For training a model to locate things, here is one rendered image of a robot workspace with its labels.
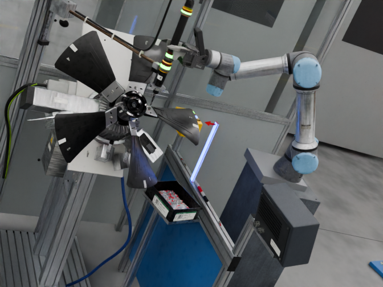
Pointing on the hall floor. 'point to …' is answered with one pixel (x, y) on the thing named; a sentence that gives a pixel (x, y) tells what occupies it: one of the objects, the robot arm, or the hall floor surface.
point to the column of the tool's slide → (37, 54)
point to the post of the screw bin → (141, 249)
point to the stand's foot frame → (35, 262)
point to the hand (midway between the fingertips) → (167, 42)
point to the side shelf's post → (45, 204)
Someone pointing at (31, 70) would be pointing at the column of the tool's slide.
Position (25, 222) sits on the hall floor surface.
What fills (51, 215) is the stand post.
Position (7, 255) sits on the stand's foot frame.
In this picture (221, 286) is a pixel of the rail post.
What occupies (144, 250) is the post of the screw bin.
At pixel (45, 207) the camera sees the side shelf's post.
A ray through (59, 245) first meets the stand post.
